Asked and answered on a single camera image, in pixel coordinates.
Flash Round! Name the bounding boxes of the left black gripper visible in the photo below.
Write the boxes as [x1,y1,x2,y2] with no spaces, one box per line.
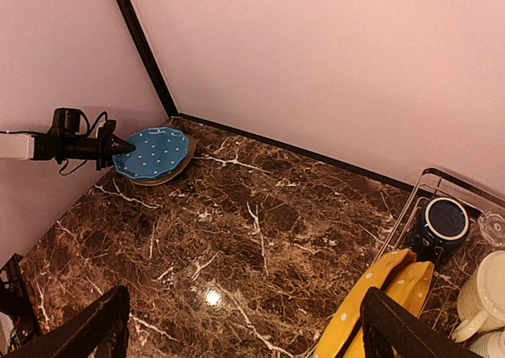
[31,131,136,170]

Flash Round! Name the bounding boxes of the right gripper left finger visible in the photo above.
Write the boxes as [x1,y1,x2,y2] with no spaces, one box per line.
[7,285,130,357]

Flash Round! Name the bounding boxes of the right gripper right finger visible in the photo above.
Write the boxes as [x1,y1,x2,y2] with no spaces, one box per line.
[361,287,477,358]

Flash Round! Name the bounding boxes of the blue polka dot plate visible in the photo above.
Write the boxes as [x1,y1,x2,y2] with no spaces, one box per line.
[113,127,190,182]

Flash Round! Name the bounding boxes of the beige bird pattern plate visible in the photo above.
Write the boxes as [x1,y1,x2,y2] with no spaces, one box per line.
[132,132,196,186]

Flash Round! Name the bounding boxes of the yellow polka dot plate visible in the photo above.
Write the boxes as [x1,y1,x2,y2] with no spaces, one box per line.
[386,261,435,318]
[313,248,417,357]

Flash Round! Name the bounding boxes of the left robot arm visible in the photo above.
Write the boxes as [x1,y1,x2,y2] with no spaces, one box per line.
[1,131,135,171]

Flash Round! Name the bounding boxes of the cream ribbed mug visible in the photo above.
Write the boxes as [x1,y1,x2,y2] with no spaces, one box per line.
[451,251,504,343]

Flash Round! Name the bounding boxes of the pale green bowl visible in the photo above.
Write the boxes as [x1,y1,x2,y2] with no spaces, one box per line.
[469,331,505,358]

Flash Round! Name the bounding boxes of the dark blue mug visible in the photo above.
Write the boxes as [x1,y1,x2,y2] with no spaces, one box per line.
[406,196,470,267]

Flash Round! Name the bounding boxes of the clear drinking glass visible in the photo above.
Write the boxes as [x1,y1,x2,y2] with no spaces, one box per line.
[477,209,504,248]

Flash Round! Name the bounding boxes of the wire dish rack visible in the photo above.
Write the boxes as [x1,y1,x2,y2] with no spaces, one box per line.
[380,167,504,334]

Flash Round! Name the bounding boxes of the left black frame post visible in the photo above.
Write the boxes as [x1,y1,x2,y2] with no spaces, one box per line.
[115,0,178,117]

